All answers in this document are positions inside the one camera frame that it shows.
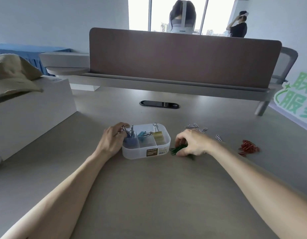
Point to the white head-mounted headset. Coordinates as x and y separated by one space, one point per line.
244 13
183 29

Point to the grey divider base rail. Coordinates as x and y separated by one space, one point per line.
168 87

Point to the white sign with green lettering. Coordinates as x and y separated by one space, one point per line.
290 104

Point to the person's left forearm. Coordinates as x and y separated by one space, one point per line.
56 204

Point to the person's left hand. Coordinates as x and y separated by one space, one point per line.
109 141

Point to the beige cloth bag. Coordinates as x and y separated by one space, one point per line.
11 77

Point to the brown desk divider panel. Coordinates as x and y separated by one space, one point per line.
180 59

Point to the large glass window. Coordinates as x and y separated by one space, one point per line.
138 12

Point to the person's right forearm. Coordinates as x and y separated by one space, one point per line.
263 186

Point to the pile of colourful binder clips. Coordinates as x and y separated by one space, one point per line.
130 141

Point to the clear plastic organizer tray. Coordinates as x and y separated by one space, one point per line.
137 153

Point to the person's right hand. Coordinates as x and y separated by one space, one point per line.
198 144

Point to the blue pleated table cloth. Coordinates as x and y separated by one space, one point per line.
26 50

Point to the grey mesh office chair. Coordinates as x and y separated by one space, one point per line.
283 64

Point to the pile of coloured paper clips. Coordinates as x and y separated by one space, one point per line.
249 148

